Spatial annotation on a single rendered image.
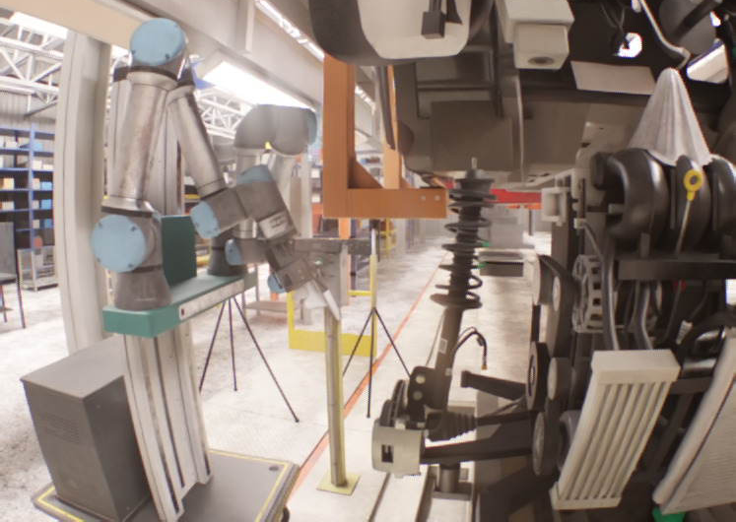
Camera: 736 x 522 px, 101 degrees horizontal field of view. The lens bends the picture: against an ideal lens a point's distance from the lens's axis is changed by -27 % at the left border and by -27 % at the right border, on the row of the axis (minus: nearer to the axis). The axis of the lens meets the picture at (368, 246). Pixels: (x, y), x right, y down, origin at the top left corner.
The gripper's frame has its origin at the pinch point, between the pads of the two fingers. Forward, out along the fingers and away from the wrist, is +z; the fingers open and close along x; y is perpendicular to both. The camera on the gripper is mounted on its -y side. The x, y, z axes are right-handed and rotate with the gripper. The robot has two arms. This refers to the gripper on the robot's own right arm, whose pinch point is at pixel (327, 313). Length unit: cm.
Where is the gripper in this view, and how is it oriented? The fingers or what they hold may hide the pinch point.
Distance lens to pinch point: 94.5
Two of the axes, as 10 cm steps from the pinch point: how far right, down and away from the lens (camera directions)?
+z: 4.0, 8.9, 2.1
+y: -8.2, 4.5, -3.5
